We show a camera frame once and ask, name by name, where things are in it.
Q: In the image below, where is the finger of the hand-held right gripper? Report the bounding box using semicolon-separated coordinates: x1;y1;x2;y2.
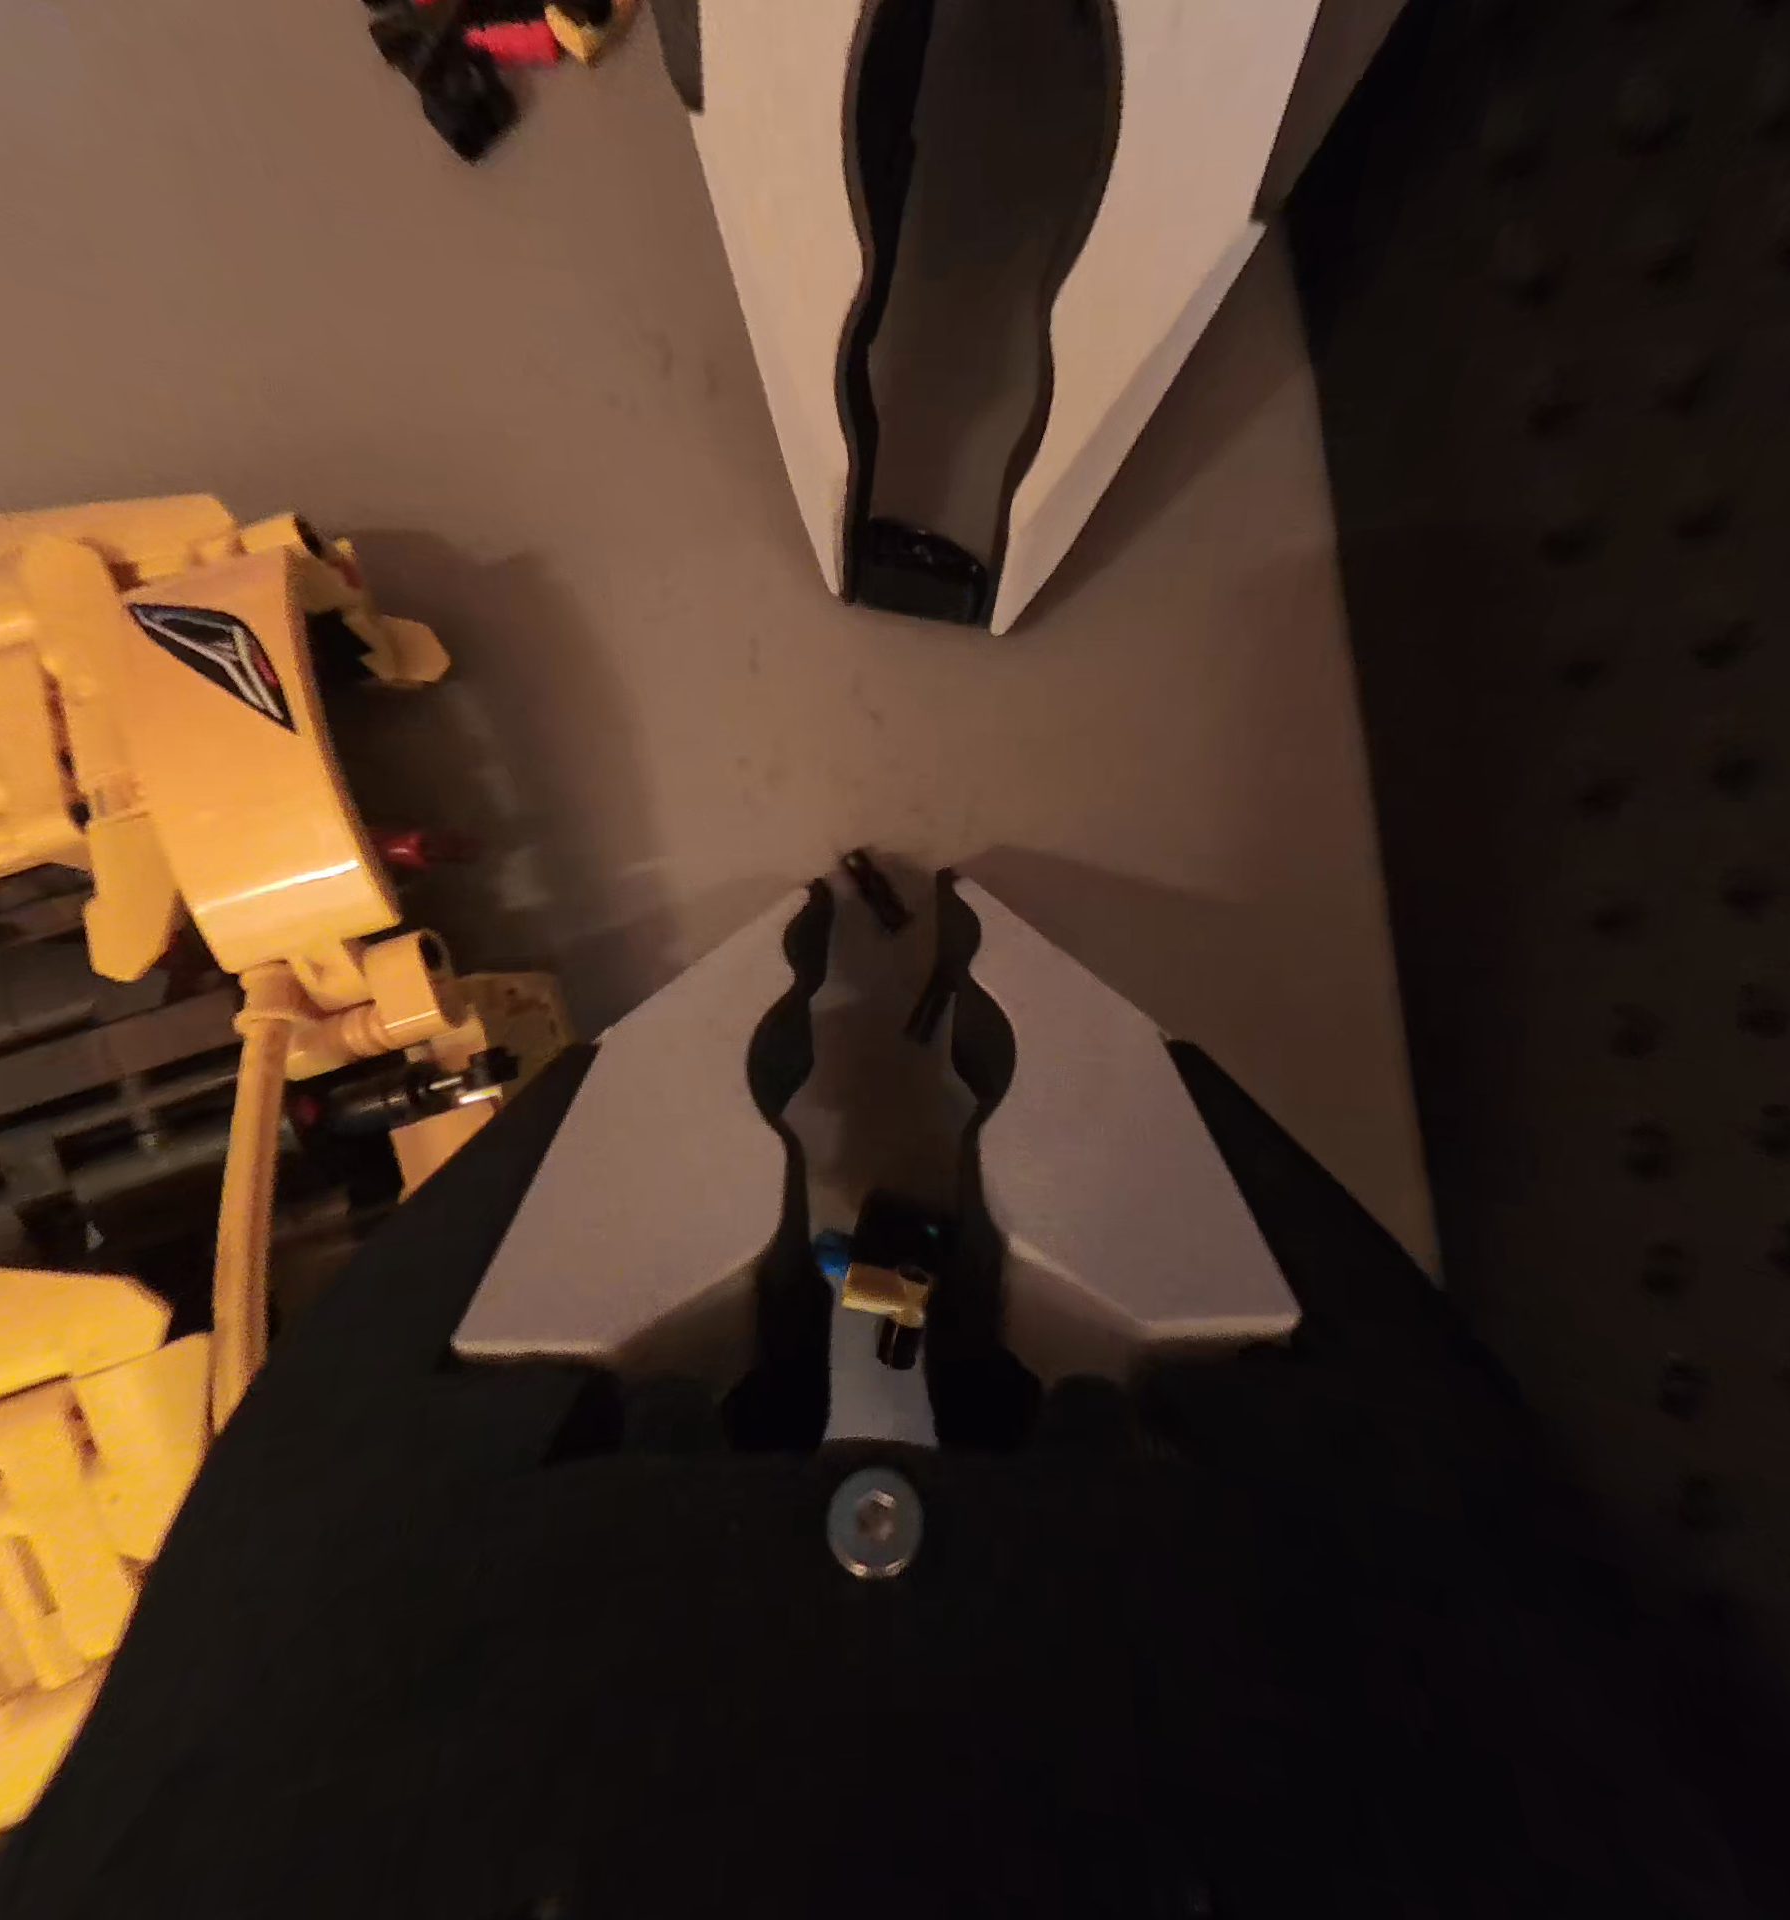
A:
987;0;1323;639
681;0;897;605

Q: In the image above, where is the yellow toy brick car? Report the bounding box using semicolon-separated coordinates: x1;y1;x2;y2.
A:
0;494;574;1848

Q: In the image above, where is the pile of red blue pins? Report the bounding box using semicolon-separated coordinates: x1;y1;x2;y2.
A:
362;0;642;159

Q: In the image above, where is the small black brick assembly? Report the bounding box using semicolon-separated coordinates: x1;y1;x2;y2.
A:
811;1191;939;1370

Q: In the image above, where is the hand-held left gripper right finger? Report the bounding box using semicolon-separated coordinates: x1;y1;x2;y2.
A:
932;870;1306;1450

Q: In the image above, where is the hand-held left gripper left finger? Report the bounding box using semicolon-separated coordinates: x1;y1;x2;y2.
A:
451;881;838;1450

